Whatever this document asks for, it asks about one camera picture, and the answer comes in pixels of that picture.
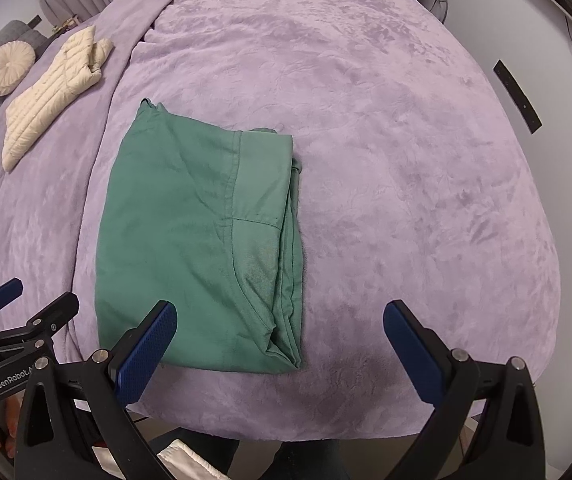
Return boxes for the green work jacket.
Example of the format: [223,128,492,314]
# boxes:
[95,100,305,375]

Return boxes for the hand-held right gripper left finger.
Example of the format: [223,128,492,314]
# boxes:
[14,300,179,480]

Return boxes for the black wall strip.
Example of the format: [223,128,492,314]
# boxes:
[494,59,542,134]

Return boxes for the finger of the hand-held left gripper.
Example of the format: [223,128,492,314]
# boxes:
[0,277,24,315]
[17,292,81,345]

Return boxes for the round cream cushion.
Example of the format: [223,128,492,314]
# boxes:
[0,41,36,97]

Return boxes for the white cloth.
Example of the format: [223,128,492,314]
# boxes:
[158,440,227,480]

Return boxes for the purple plush blanket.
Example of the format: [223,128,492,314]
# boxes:
[0,0,564,443]

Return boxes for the cream puffer vest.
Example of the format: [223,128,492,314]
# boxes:
[1,25,115,171]

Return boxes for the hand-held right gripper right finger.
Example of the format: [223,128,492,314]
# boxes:
[383,300,546,480]

